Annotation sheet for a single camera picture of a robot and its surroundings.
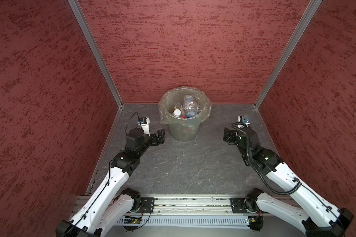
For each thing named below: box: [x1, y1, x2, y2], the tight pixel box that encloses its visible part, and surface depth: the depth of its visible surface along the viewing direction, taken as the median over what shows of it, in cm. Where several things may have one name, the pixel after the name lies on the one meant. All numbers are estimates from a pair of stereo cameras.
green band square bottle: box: [173, 102, 182, 118], surface depth 78 cm
